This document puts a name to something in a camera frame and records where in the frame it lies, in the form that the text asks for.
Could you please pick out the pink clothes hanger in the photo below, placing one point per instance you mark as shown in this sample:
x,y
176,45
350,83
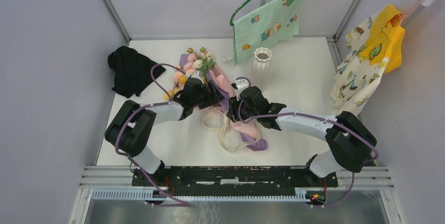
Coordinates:
x,y
409,11

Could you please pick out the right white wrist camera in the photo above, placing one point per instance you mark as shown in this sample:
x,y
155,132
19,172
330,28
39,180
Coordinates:
x,y
240,84

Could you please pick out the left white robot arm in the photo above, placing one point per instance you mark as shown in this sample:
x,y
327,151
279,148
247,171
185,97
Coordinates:
x,y
130,129

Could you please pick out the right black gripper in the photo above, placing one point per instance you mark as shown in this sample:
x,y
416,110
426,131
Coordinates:
x,y
232,113

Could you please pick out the green cartoon print towel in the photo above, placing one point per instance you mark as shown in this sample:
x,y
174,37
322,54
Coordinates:
x,y
274,22

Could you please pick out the pink purple flower bouquet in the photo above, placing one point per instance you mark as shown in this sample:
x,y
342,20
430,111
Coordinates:
x,y
216,119

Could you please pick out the black cloth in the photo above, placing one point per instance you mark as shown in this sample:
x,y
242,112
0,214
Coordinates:
x,y
133,71

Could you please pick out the small circuit board with LED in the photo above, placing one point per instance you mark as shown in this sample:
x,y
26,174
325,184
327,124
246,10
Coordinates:
x,y
315,200

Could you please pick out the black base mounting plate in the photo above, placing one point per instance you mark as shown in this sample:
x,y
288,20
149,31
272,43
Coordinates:
x,y
239,181

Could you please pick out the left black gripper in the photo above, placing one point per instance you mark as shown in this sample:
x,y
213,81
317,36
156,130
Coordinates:
x,y
213,97

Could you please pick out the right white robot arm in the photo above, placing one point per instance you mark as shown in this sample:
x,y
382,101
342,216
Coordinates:
x,y
351,144

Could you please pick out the yellow cartoon print shirt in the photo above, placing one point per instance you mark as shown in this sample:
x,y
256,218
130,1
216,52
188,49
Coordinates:
x,y
374,50

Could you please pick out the white ribbed vase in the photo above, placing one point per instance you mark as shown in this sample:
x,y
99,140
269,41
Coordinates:
x,y
261,67

